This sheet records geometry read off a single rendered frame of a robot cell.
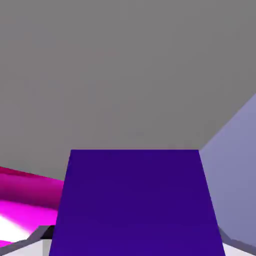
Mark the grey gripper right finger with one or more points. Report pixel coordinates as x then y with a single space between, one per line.
234 247

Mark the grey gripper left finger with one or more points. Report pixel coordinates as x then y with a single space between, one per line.
30 245

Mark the small purple cube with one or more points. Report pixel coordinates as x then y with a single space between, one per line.
136 204

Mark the large magenta box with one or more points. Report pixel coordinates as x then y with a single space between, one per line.
28 202

